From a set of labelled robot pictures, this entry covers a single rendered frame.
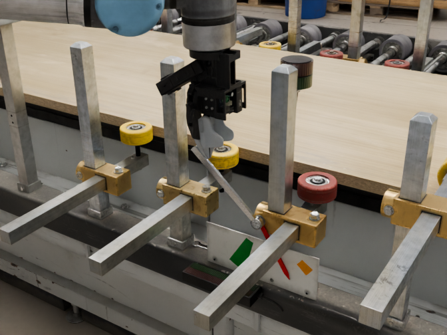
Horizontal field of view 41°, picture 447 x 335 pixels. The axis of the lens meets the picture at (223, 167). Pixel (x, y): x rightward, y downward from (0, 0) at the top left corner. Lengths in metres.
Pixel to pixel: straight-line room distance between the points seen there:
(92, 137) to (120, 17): 0.62
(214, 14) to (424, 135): 0.38
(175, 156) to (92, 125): 0.24
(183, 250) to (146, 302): 0.65
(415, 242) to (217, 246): 0.48
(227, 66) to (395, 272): 0.43
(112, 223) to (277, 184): 0.50
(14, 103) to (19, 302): 1.07
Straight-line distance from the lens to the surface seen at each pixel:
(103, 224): 1.49
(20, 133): 1.62
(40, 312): 2.39
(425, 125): 0.99
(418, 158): 1.01
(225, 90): 1.02
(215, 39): 1.00
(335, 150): 1.37
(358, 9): 2.16
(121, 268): 1.59
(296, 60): 1.10
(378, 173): 1.28
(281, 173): 1.13
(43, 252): 2.27
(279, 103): 1.07
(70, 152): 1.85
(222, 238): 1.27
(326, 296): 1.24
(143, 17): 0.84
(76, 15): 0.86
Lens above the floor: 1.46
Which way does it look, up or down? 26 degrees down
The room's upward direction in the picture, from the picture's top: 1 degrees counter-clockwise
